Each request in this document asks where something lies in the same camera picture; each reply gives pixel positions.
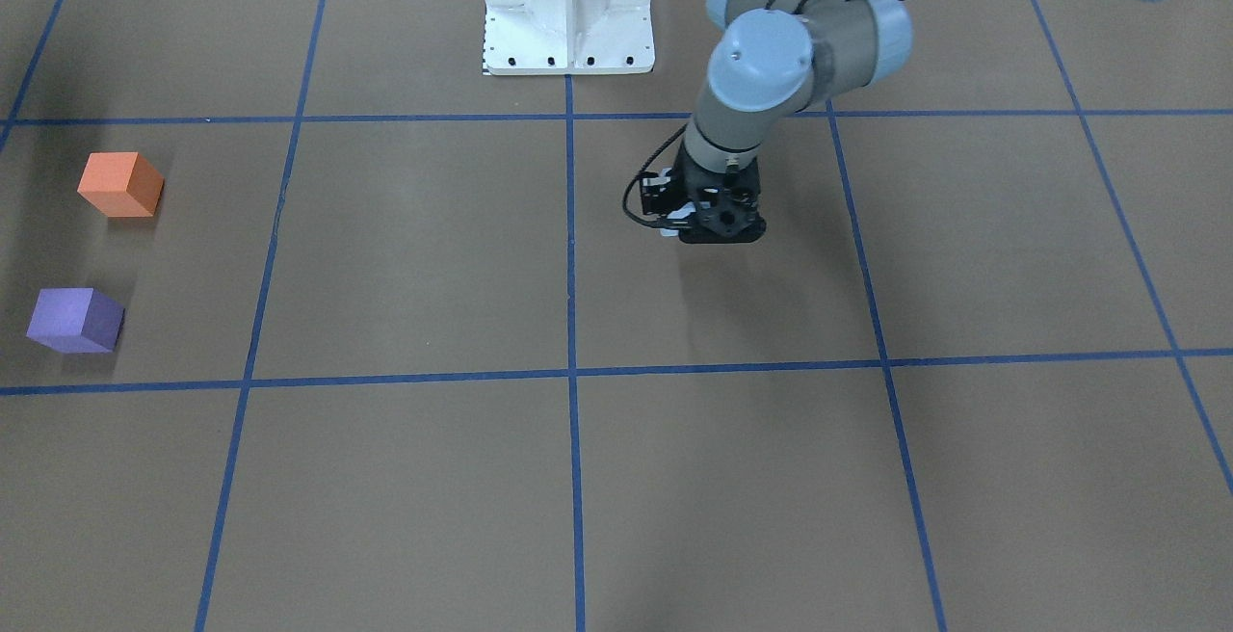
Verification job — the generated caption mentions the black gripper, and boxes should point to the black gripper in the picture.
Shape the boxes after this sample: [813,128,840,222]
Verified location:
[672,147,767,245]

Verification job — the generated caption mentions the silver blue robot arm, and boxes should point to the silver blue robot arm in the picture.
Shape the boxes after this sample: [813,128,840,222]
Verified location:
[628,0,1161,243]

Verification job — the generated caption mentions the orange foam block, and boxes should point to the orange foam block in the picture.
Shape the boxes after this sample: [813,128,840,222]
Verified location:
[76,152,166,219]

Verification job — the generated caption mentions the purple foam block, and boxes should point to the purple foam block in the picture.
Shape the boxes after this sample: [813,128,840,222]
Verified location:
[26,288,126,354]

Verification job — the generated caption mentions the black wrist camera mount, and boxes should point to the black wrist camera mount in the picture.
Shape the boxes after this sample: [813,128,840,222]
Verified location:
[636,168,690,224]

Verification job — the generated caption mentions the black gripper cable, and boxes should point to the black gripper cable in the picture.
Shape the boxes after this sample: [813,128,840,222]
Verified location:
[621,126,689,228]

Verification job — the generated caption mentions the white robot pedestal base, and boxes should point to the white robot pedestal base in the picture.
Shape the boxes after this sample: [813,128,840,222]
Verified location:
[482,0,656,76]

